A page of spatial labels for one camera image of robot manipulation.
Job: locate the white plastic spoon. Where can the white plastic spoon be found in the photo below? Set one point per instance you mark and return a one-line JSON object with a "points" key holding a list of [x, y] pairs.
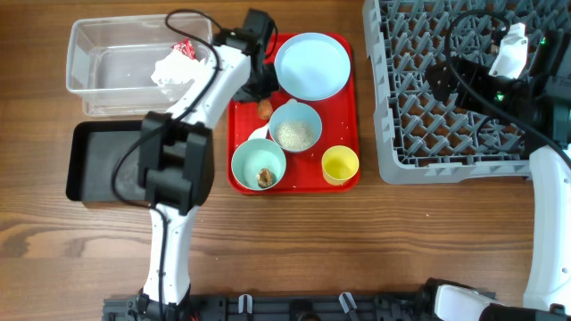
{"points": [[259, 133]]}

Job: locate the red wrapper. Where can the red wrapper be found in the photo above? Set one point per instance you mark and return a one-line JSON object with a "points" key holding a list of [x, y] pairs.
{"points": [[186, 48]]}

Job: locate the white paper napkin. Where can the white paper napkin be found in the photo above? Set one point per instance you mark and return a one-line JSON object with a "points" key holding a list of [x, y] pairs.
{"points": [[177, 69]]}

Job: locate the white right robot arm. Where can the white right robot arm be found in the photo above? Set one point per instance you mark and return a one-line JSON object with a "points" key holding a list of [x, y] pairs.
{"points": [[547, 294]]}

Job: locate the yellow plastic cup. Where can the yellow plastic cup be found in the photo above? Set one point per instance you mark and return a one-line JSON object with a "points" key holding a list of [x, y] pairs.
{"points": [[339, 164]]}

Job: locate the clear plastic bin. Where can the clear plastic bin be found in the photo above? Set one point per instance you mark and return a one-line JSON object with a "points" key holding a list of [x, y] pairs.
{"points": [[110, 61]]}

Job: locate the brown food scrap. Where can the brown food scrap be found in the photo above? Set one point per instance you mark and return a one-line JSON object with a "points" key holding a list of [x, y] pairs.
{"points": [[265, 178]]}

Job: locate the black waste tray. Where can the black waste tray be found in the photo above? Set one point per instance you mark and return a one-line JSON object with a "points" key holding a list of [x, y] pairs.
{"points": [[96, 147]]}

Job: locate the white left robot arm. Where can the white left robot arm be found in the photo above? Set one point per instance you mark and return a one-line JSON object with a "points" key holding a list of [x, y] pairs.
{"points": [[175, 166]]}

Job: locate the orange carrot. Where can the orange carrot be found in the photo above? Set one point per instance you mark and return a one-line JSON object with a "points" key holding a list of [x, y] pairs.
{"points": [[264, 109]]}

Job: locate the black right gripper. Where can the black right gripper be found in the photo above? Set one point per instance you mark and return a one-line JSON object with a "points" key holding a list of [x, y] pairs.
{"points": [[446, 79]]}

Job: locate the light blue rice bowl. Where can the light blue rice bowl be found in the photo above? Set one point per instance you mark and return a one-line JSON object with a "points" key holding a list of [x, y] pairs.
{"points": [[295, 126]]}

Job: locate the red serving tray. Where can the red serving tray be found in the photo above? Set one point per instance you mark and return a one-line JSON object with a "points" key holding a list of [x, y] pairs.
{"points": [[303, 172]]}

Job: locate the grey dishwasher rack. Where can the grey dishwasher rack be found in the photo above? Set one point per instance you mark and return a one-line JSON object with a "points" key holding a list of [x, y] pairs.
{"points": [[419, 139]]}

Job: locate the large light blue plate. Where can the large light blue plate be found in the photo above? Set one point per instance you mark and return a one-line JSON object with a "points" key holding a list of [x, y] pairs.
{"points": [[312, 66]]}

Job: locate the mint green bowl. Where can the mint green bowl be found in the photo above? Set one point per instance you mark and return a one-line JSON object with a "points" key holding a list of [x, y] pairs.
{"points": [[252, 156]]}

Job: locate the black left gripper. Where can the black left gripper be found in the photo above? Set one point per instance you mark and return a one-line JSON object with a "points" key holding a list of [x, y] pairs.
{"points": [[247, 94]]}

